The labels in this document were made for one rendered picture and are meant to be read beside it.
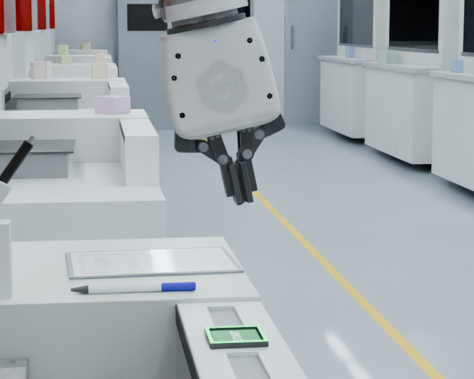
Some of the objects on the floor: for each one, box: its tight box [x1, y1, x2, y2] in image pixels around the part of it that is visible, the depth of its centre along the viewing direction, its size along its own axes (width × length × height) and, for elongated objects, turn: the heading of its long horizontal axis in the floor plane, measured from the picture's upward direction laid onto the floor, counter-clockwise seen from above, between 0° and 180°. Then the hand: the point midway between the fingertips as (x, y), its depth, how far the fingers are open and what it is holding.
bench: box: [363, 0, 460, 169], centre depth 1012 cm, size 108×180×200 cm
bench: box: [318, 0, 387, 141], centre depth 1228 cm, size 108×180×200 cm
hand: (239, 181), depth 104 cm, fingers closed
